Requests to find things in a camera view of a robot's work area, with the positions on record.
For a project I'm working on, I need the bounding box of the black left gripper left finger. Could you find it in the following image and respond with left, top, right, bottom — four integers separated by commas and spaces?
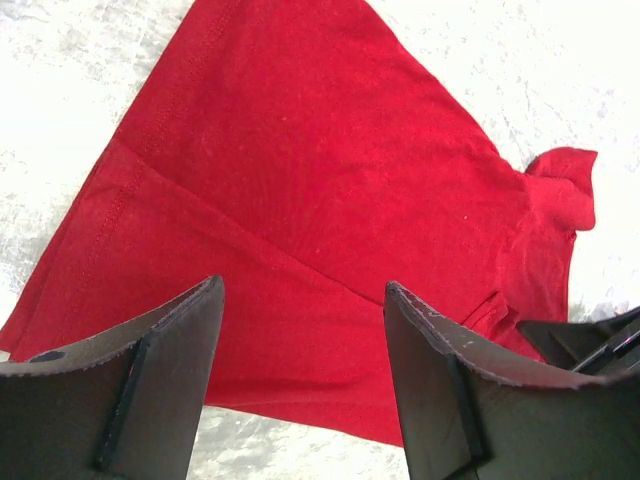
1, 277, 225, 479

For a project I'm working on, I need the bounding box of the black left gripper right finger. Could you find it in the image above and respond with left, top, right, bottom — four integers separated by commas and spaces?
384, 282, 639, 479

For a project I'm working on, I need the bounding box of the red t shirt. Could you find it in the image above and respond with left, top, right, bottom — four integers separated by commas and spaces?
1, 1, 596, 446

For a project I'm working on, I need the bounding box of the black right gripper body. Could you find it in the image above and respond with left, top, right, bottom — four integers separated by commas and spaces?
517, 307, 639, 373

